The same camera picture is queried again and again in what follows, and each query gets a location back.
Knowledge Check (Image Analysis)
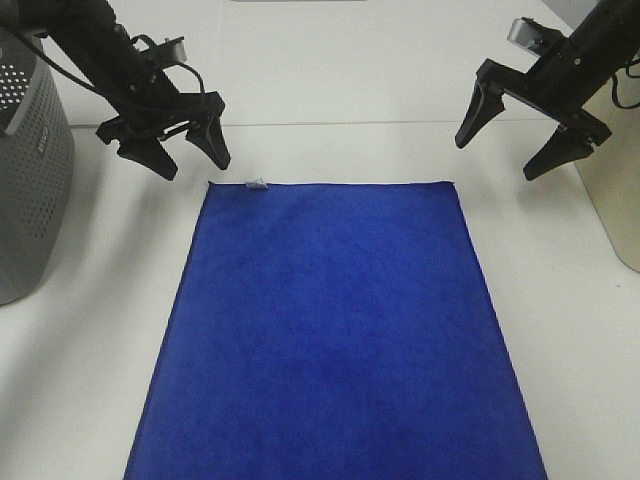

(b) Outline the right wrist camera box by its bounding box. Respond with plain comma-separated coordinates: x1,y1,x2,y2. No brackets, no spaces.
507,17,565,57

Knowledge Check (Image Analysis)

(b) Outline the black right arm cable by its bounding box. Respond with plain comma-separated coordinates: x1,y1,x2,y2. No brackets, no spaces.
607,49,640,110

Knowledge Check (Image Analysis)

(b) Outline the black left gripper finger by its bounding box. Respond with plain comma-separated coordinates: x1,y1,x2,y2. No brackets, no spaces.
117,138,178,181
186,112,231,170

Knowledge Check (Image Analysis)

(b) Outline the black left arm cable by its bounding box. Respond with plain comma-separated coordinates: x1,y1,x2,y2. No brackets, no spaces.
0,19,207,114

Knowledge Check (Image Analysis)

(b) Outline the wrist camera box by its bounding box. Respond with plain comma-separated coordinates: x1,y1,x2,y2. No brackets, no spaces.
507,17,565,57
150,36,187,68

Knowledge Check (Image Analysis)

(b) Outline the blue microfibre towel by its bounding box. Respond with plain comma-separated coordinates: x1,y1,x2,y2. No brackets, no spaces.
125,182,546,479

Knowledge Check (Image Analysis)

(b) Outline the beige storage box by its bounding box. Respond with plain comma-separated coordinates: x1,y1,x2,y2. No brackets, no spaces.
576,82,639,271

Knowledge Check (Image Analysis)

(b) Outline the grey perforated laundry basket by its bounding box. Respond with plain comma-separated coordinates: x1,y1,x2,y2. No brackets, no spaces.
0,29,75,305

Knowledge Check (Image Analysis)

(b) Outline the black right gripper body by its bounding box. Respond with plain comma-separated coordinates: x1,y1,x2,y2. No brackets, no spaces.
475,39,612,145

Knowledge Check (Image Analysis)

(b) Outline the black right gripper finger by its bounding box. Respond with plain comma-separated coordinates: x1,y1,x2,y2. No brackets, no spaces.
454,81,505,149
523,125,594,181

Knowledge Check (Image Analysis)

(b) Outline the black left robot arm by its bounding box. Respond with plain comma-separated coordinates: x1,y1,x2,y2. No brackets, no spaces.
1,1,231,180

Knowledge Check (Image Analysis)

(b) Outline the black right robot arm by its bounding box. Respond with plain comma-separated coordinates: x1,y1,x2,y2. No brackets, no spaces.
455,1,639,180

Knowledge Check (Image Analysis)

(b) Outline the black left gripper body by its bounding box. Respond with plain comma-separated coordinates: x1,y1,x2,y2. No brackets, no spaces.
96,49,224,143

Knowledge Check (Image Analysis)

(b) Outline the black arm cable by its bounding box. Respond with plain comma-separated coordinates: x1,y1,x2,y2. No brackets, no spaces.
607,49,640,110
0,19,207,114

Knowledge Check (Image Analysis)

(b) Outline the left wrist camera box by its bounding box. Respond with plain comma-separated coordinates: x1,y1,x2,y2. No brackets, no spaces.
150,36,187,68

